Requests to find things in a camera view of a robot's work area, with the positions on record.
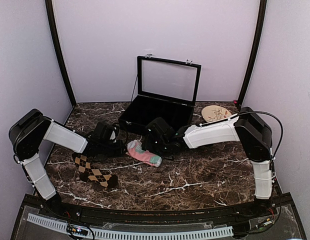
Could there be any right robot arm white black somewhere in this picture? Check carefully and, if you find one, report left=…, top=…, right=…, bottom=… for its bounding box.
left=142, top=107, right=277, bottom=217

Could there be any brown argyle sock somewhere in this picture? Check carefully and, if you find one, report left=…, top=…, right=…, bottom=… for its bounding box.
left=71, top=152, right=118, bottom=189

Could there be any white slotted cable duct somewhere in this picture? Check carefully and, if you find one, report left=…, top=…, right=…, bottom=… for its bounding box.
left=26, top=213, right=234, bottom=240

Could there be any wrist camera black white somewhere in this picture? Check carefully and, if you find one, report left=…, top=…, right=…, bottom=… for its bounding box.
left=145, top=117, right=176, bottom=138
left=91, top=121, right=119, bottom=143

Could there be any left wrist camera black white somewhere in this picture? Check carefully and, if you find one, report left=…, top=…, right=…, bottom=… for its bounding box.
left=91, top=121, right=119, bottom=143

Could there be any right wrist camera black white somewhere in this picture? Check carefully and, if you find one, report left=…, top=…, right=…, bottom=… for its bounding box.
left=145, top=117, right=176, bottom=138

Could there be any pink teal patterned sock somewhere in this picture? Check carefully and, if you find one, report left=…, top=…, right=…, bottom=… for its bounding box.
left=126, top=139, right=162, bottom=167

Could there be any small circuit board with leds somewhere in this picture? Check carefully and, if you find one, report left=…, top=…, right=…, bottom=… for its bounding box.
left=66, top=225, right=89, bottom=237

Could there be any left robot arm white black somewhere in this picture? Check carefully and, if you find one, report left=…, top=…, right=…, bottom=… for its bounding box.
left=8, top=108, right=127, bottom=218

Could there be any black display case glass lid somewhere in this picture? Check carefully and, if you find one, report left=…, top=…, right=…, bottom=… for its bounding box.
left=118, top=56, right=202, bottom=136

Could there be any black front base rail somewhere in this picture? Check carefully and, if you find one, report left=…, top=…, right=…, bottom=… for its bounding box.
left=10, top=193, right=307, bottom=240

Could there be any black left frame post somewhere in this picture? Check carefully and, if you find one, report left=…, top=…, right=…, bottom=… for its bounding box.
left=45, top=0, right=77, bottom=108

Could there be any black right frame post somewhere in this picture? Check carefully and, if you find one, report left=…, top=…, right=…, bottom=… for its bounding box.
left=235, top=0, right=268, bottom=110

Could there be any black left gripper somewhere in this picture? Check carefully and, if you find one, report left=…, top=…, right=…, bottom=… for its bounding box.
left=99, top=140, right=128, bottom=158

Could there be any black frame post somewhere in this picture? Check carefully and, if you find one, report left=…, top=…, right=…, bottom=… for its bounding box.
left=235, top=0, right=268, bottom=110
left=45, top=0, right=77, bottom=108

